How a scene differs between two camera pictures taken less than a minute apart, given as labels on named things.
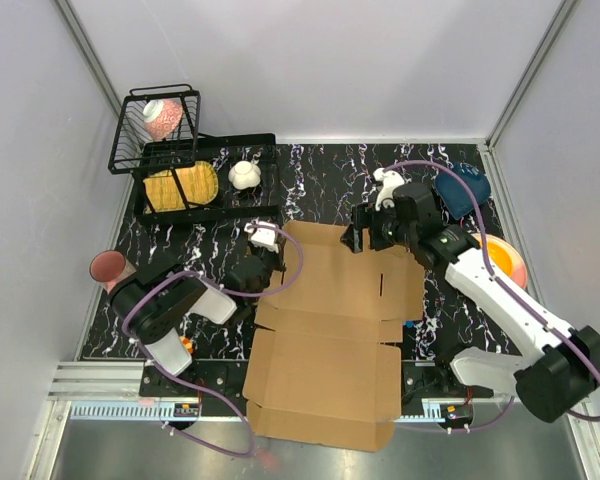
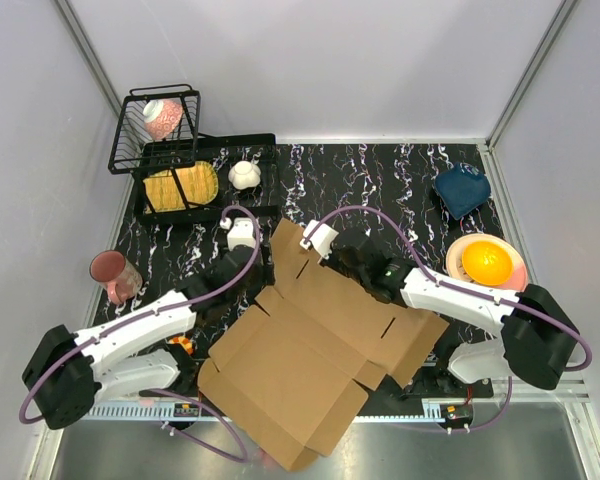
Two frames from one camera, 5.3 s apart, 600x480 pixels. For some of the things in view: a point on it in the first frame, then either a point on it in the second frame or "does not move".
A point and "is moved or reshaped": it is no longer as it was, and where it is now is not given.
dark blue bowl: (454, 195) does not move
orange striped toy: (187, 343) does not move
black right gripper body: (391, 231) -> (335, 262)
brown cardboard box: (328, 370) is moved or reshaped
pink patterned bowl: (161, 116) does not move
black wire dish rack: (179, 174) does not move
